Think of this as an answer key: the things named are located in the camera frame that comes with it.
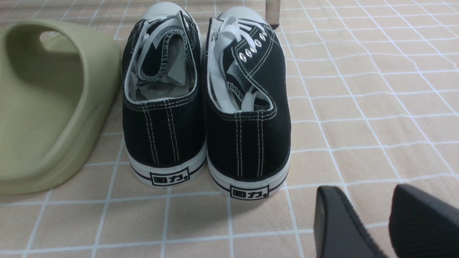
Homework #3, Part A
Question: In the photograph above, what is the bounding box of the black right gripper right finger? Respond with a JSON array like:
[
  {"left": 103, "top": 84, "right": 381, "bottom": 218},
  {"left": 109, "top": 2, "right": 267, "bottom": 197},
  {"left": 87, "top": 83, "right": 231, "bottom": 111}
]
[{"left": 389, "top": 183, "right": 459, "bottom": 258}]

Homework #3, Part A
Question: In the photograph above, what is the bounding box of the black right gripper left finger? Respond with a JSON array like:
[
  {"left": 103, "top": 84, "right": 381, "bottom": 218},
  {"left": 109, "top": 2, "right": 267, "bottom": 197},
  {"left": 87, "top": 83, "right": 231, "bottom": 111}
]
[{"left": 313, "top": 186, "right": 387, "bottom": 258}]

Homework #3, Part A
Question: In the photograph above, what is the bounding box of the stainless steel shoe rack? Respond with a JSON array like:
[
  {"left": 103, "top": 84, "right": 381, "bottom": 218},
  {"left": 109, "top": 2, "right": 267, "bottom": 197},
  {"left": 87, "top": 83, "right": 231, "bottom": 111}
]
[{"left": 265, "top": 0, "right": 281, "bottom": 29}]

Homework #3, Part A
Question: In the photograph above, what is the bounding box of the right black canvas sneaker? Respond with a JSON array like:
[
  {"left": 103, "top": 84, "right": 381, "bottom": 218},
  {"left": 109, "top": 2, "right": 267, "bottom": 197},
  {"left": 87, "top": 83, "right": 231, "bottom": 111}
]
[{"left": 202, "top": 6, "right": 291, "bottom": 201}]

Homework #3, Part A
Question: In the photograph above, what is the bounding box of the black canvas sneaker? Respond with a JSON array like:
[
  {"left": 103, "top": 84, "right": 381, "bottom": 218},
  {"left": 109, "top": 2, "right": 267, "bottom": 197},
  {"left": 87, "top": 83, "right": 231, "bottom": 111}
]
[
  {"left": 122, "top": 2, "right": 207, "bottom": 189},
  {"left": 202, "top": 6, "right": 291, "bottom": 201}
]

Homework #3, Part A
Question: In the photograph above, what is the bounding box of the peach grid tablecloth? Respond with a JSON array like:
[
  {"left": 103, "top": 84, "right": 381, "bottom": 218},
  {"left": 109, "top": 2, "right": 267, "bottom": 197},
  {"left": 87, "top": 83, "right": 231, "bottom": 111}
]
[{"left": 1, "top": 0, "right": 459, "bottom": 258}]

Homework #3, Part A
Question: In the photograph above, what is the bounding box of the left black canvas sneaker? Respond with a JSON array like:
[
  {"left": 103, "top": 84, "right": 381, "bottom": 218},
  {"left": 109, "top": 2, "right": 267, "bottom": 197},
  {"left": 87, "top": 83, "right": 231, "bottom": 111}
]
[{"left": 122, "top": 2, "right": 207, "bottom": 189}]

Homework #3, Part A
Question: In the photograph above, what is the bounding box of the right green foam slipper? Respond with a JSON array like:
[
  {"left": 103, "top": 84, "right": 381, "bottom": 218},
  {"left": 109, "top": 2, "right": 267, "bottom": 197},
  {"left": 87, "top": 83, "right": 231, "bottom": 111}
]
[{"left": 0, "top": 19, "right": 121, "bottom": 195}]

